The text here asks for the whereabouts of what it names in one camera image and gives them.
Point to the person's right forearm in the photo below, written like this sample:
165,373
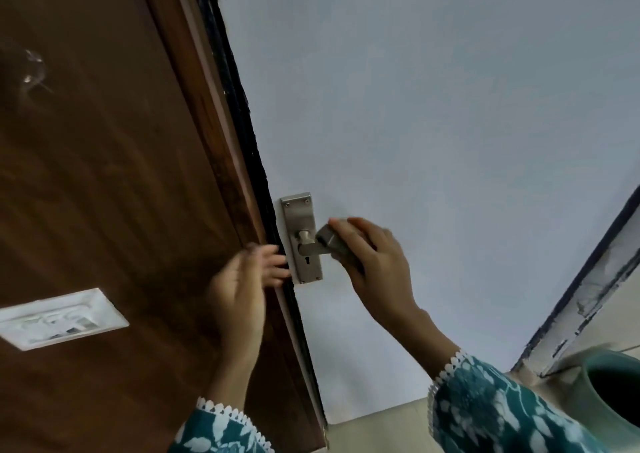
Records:
427,340

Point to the white switch plate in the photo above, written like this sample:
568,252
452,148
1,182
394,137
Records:
60,320

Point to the white door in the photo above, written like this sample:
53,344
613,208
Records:
425,117

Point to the person's left forearm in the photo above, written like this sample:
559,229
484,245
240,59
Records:
237,380

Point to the person's right thumb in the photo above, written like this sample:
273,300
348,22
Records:
357,285

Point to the brown wooden panel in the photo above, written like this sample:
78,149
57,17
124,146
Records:
110,167

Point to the green plastic bucket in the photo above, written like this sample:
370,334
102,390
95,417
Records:
600,392

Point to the teal floral sleeve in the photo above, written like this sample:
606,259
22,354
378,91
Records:
217,432
495,412

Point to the person's left fingers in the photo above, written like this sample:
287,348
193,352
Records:
270,266

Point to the person's left hand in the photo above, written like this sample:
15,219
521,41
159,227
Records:
237,297

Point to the person's right hand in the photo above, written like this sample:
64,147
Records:
382,280

